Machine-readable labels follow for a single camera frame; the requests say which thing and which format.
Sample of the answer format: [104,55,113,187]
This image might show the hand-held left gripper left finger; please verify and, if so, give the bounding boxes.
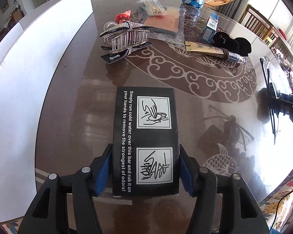
[17,143,113,234]

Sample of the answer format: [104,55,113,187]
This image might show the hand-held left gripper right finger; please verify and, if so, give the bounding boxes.
[179,144,270,234]

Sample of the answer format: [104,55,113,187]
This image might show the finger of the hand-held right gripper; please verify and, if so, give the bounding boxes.
[267,92,293,117]

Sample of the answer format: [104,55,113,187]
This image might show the eyeglasses with black temples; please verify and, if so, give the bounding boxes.
[259,56,282,137]

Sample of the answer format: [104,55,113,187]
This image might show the black box with white pictures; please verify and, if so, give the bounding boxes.
[112,86,180,197]

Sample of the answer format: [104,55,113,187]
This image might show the blue and white carton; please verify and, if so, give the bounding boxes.
[201,13,220,45]

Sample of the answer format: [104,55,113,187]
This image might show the red snack packet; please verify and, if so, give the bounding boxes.
[115,10,131,22]

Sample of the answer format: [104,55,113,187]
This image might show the colourful clutter pile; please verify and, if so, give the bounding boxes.
[271,46,293,90]

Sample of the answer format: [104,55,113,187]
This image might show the wooden dining chair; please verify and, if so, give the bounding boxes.
[264,27,293,61]
[240,5,281,42]

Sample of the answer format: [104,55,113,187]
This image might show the floral printed cloth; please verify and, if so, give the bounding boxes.
[259,173,293,230]

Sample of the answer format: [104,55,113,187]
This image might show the black velvet hair bow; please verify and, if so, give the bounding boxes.
[211,31,252,55]

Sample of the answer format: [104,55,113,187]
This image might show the gold cosmetic tube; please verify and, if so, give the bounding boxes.
[185,41,246,64]

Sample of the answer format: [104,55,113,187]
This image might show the white board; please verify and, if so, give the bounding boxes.
[0,0,93,223]

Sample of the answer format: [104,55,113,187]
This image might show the rhinestone hair claw clip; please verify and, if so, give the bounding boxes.
[99,21,153,65]

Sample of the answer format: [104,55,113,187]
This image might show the orange phone case in bag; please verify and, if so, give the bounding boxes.
[130,5,187,47]

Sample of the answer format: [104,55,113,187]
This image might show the bag of cotton swabs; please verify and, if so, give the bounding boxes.
[137,0,167,17]

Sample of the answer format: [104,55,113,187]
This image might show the black cable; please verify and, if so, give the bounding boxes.
[276,185,293,227]

